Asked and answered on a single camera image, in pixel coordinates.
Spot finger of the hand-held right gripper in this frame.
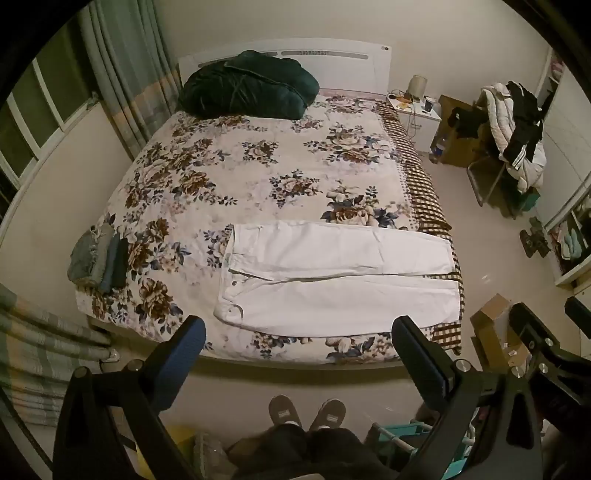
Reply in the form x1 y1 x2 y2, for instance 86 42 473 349
565 296 591 331
509 302 563 370

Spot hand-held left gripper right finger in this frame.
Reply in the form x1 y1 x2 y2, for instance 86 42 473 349
392 315 544 480

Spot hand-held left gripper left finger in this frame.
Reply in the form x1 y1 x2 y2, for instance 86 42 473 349
52 315 207 480

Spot black white striped track pants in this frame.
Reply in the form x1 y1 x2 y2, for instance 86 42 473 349
503 82 546 172

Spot small open cardboard box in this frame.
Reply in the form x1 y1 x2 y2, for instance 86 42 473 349
470 293 533 370

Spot teal folded cloth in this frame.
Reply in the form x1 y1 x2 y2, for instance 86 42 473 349
558 228 585 259

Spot dark furry slipper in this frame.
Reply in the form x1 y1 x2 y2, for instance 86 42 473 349
519 228 552 258

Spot teal plastic rack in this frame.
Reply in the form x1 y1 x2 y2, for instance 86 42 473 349
367 415 476 480

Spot clear plastic bag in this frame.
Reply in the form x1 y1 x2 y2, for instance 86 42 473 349
191 431 232 472

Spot person's right shoe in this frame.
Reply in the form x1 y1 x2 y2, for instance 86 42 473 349
308 399 346 433

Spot person's shoe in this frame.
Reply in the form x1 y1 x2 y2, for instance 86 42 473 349
308 399 346 433
269 394 304 430

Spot dark folded garment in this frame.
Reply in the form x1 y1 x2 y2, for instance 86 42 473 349
111 237 131 289

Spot blue folded garment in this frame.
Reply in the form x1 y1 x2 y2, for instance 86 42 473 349
97 234 123 293

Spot person's left shoe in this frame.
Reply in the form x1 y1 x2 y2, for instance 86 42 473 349
269 394 304 430

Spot person's right leg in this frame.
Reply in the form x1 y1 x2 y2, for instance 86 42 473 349
305 427 399 480

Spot person's leg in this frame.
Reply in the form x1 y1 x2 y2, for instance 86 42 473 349
226 422 309 480
305 427 399 480

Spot person's left leg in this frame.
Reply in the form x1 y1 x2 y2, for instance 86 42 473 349
226 422 309 480

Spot grey folded garment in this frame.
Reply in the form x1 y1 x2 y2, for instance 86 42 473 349
68 224 116 284

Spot green striped curtain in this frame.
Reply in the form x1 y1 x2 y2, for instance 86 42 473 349
0 285 117 418
78 0 183 160

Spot white wardrobe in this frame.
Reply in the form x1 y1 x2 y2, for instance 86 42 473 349
536 46 591 289

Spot brown checked bed sheet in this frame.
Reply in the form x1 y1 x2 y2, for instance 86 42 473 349
374 100 464 355

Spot bed with floral sheet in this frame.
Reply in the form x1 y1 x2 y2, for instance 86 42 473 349
74 95 444 365

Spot large brown cardboard box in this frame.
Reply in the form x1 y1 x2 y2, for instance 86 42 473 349
431 95 491 167

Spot chair with piled jackets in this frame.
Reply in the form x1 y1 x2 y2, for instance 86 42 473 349
480 83 548 193

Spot black garment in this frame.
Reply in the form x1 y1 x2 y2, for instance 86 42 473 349
449 107 486 138

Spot white nightstand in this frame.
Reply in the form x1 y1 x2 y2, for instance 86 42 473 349
387 95 443 153

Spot beige table lamp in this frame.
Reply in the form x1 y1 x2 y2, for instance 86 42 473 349
407 75 428 103

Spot dark green duvet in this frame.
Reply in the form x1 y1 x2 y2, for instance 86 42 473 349
178 50 320 121

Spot white framed window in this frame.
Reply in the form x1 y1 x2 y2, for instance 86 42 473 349
0 55 100 204

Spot white bed headboard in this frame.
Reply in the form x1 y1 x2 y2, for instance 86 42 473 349
178 44 393 93

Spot metal frame chair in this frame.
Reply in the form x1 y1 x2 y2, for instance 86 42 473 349
466 152 525 219

